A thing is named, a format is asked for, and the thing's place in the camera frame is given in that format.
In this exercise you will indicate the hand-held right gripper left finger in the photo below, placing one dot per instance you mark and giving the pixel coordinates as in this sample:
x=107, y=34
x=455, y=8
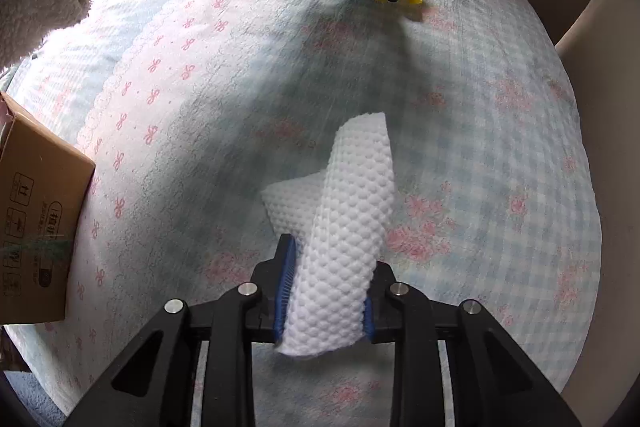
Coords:
x=285, y=287

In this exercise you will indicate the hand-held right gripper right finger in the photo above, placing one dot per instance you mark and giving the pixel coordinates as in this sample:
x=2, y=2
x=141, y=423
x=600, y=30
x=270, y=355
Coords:
x=368, y=322

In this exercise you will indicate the white textured cloth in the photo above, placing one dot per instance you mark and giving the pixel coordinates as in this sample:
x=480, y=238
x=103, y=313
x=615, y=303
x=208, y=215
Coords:
x=345, y=217

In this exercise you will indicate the cardboard box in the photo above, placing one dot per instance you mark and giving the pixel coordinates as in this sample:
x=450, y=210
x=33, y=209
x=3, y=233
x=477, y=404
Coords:
x=35, y=207

